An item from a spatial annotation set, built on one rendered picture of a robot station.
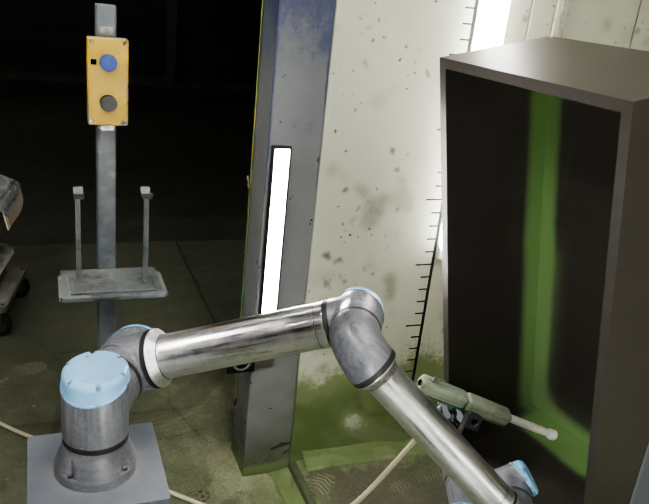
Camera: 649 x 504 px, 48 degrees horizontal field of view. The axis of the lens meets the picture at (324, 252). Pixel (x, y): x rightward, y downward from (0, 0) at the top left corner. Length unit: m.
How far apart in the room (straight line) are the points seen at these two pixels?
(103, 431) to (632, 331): 1.17
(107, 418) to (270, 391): 1.06
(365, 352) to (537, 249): 0.88
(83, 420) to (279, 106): 1.12
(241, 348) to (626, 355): 0.86
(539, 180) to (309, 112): 0.73
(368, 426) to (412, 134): 1.17
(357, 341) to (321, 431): 1.34
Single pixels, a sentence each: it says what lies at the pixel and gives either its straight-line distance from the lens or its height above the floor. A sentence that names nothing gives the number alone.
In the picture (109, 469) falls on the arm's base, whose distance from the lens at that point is 1.79.
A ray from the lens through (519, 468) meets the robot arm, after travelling 1.88.
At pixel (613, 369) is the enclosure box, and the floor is 1.07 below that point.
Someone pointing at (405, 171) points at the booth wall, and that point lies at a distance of 2.51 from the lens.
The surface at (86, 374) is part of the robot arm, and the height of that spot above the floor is 0.91.
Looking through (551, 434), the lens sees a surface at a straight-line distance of 2.30.
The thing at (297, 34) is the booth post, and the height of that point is 1.62.
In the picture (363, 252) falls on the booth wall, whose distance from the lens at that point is 2.55.
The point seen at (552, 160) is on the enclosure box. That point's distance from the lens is 2.14.
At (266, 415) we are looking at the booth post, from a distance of 2.73.
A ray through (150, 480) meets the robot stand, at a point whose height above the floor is 0.64.
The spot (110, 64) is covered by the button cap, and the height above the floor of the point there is 1.48.
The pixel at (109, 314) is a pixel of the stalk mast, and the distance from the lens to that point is 2.63.
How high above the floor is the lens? 1.79
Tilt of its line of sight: 21 degrees down
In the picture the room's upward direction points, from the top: 6 degrees clockwise
